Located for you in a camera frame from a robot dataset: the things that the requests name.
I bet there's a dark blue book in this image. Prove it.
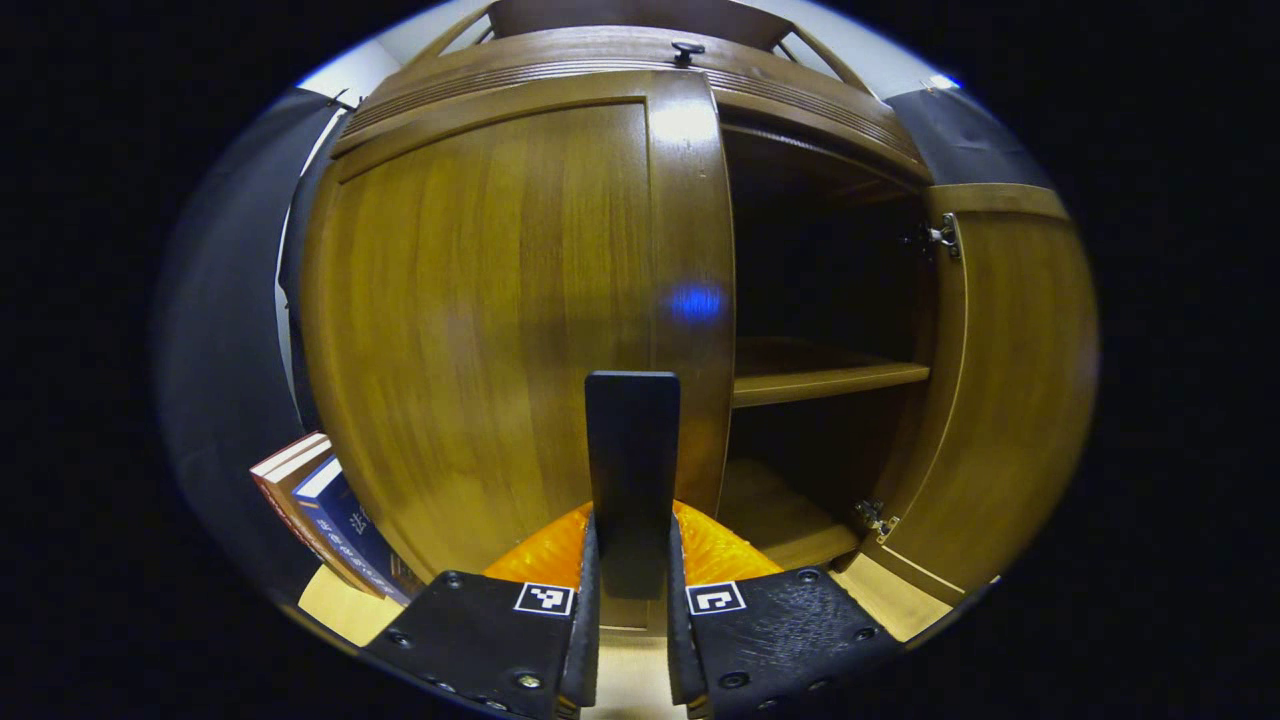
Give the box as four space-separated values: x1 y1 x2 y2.
293 457 421 606

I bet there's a black door handle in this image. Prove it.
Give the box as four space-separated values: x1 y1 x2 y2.
584 370 682 601

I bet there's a red and white book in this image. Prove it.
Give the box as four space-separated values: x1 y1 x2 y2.
250 432 386 599

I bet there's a wooden shoe cabinet door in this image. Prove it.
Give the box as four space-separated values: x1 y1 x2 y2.
300 70 738 633
860 183 1101 606

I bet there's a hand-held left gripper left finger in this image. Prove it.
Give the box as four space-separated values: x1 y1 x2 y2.
362 500 601 720

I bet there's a wooden double-door shoe cabinet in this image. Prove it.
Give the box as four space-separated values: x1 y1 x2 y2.
330 0 966 576

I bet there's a wooden cabinet shelf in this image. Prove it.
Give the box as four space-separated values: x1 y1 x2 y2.
732 337 932 409

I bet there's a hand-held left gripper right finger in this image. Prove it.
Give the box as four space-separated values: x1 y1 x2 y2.
665 500 901 720

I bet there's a metal door hinge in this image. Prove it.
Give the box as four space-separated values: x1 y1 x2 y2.
905 213 963 261
853 499 900 539

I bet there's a wooden cabinet drawer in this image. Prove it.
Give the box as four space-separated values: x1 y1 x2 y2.
335 25 931 186

